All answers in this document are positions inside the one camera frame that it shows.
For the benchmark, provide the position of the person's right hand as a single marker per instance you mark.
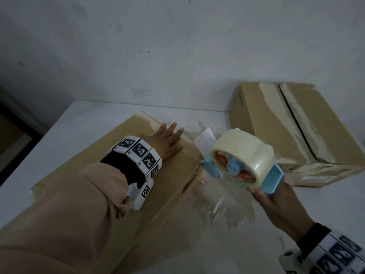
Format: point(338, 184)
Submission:
point(282, 208)

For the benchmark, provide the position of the person's left fingers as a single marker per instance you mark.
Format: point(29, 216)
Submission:
point(172, 129)

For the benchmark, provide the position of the person's right thumb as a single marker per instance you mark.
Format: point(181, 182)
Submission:
point(258, 194)

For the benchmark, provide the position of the blue tape dispenser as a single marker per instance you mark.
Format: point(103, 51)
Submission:
point(275, 179)

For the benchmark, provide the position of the dark door frame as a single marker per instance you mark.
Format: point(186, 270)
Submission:
point(11, 139)

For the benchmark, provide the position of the torn tape scrap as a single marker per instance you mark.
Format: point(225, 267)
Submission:
point(217, 206)

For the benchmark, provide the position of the white marker wrist tracker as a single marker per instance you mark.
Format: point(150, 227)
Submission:
point(336, 253)
point(141, 152)

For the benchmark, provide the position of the white paper strip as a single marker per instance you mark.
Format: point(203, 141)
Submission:
point(206, 138)

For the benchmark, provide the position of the person's left hand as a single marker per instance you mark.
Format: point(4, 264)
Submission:
point(165, 145)

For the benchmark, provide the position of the person's left forearm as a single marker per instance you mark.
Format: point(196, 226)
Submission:
point(71, 219)

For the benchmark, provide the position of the person's right forearm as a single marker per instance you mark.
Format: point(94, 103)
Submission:
point(313, 236)

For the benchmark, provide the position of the clear packing tape roll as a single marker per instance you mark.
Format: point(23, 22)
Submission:
point(245, 151)

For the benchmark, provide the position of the taped brown cardboard box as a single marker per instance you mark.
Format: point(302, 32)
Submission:
point(285, 125)

